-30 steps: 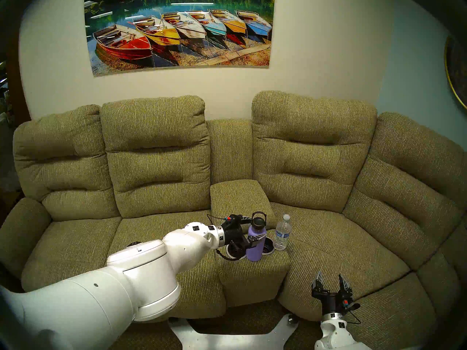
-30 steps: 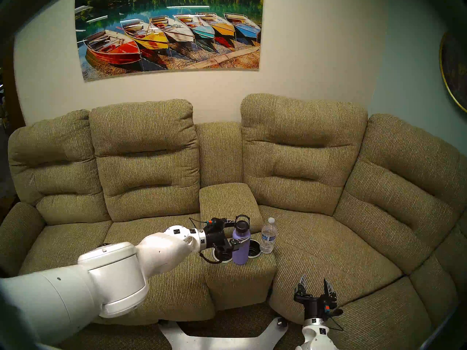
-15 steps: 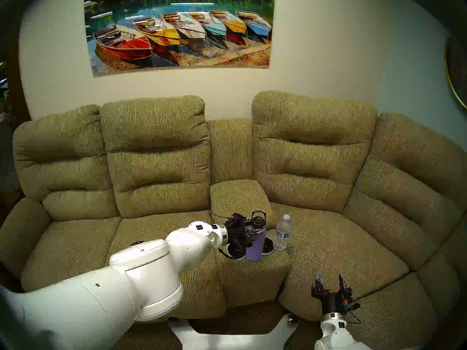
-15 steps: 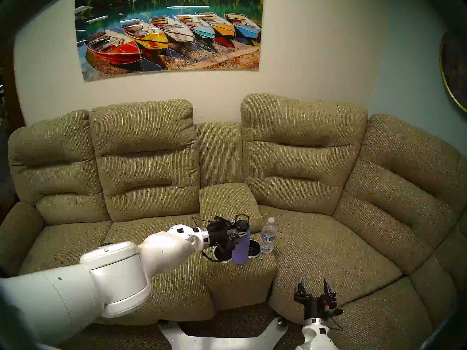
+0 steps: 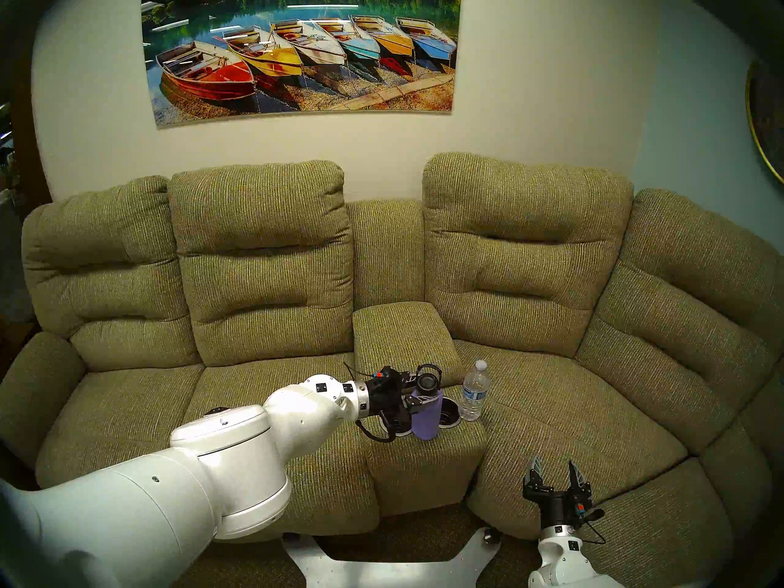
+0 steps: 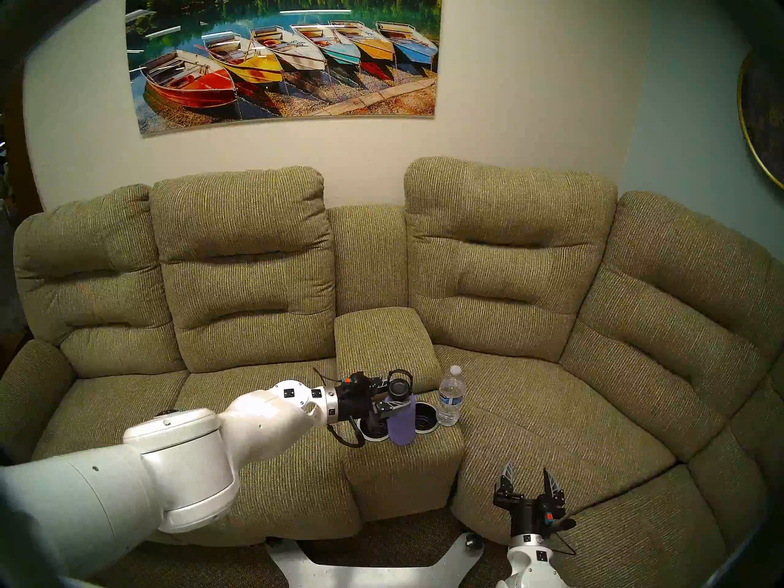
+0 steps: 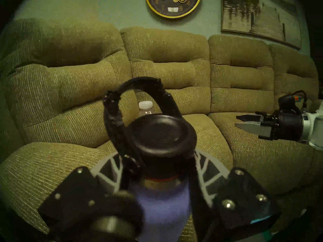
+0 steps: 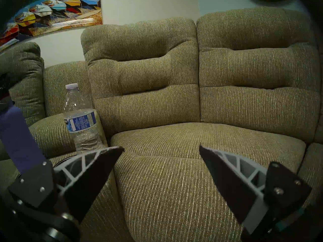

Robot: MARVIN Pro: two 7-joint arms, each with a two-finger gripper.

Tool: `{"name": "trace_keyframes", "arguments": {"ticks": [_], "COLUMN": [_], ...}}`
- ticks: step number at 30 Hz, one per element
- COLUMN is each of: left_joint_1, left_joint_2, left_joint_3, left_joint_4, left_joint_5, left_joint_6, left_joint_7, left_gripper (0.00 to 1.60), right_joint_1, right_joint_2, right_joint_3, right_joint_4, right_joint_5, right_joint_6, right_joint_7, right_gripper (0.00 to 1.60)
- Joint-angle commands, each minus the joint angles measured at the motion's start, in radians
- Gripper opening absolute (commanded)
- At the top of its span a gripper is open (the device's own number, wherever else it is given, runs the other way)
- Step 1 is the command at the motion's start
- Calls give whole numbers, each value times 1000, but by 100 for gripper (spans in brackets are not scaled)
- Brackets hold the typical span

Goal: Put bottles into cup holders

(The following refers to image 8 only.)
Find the colourful boats wall painting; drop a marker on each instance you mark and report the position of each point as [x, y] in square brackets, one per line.
[50, 12]

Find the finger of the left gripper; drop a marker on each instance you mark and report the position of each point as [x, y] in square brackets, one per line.
[3, 92]

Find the clear plastic water bottle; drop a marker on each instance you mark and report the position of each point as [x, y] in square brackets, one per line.
[80, 123]

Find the olive fabric sectional sofa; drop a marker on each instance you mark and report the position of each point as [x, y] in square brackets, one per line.
[176, 92]

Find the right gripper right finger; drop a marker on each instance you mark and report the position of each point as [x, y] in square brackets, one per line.
[227, 183]

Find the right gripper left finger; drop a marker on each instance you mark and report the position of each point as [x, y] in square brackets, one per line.
[83, 178]

